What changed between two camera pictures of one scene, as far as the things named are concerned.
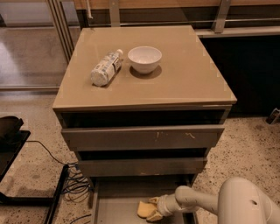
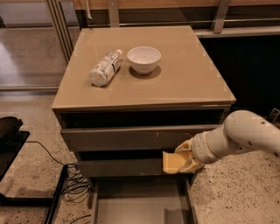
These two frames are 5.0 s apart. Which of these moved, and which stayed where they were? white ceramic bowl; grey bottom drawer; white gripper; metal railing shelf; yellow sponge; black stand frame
Moved: yellow sponge; white gripper
Stayed: metal railing shelf; black stand frame; white ceramic bowl; grey bottom drawer
